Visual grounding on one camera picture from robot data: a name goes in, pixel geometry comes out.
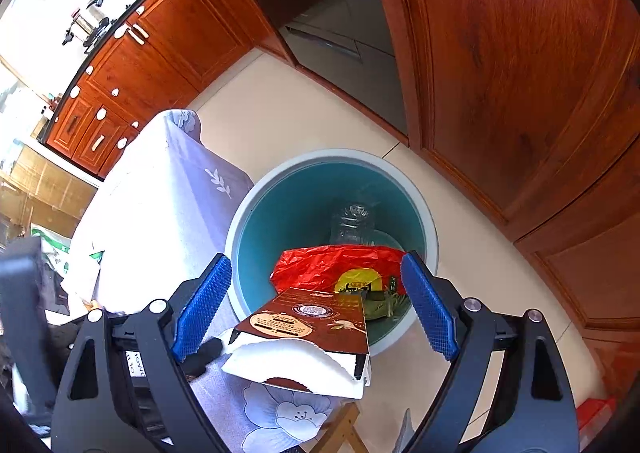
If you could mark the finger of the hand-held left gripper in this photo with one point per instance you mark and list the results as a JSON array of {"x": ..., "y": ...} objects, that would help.
[{"x": 205, "y": 355}]

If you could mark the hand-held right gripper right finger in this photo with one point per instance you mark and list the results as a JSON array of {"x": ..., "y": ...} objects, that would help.
[{"x": 430, "y": 308}]

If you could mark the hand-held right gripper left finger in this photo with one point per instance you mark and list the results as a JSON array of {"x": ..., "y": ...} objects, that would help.
[{"x": 202, "y": 305}]

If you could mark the green corn husk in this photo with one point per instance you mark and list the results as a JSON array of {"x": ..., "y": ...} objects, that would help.
[{"x": 385, "y": 305}]

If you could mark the brown paper carton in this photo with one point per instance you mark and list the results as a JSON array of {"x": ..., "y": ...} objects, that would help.
[{"x": 310, "y": 328}]

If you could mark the clear bottle with blue label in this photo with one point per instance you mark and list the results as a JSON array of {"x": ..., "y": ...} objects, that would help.
[{"x": 355, "y": 228}]

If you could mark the red plastic bag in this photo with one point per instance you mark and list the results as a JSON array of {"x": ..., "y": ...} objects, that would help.
[{"x": 320, "y": 268}]

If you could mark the grey bin with teal inside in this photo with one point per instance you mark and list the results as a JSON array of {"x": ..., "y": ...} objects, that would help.
[{"x": 290, "y": 213}]

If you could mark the green and white sack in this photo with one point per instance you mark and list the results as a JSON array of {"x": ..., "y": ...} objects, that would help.
[{"x": 52, "y": 245}]

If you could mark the purple floral tablecloth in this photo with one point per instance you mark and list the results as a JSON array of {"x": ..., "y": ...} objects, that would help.
[{"x": 170, "y": 193}]

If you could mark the glass sliding door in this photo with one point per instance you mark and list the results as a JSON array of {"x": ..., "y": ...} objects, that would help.
[{"x": 45, "y": 183}]

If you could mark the wooden stool leg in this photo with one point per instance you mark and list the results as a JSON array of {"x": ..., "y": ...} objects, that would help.
[{"x": 345, "y": 428}]

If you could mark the wooden drawer cabinet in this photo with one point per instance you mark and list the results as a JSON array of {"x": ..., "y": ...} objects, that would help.
[{"x": 85, "y": 133}]

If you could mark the red box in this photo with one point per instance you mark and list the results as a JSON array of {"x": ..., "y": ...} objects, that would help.
[{"x": 595, "y": 415}]

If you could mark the large wooden cabinet beside oven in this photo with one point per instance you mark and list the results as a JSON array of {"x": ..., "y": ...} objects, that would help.
[{"x": 500, "y": 83}]

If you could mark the wooden double door cabinet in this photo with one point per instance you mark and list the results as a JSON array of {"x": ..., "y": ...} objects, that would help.
[{"x": 175, "y": 33}]

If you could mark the black built-in oven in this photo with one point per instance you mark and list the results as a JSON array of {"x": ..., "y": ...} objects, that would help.
[{"x": 340, "y": 23}]

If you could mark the steel cooking pot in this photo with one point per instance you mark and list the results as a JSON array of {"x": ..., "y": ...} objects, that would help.
[{"x": 87, "y": 20}]

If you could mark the wooden single door cabinet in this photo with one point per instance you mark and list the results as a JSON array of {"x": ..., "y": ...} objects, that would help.
[{"x": 240, "y": 3}]

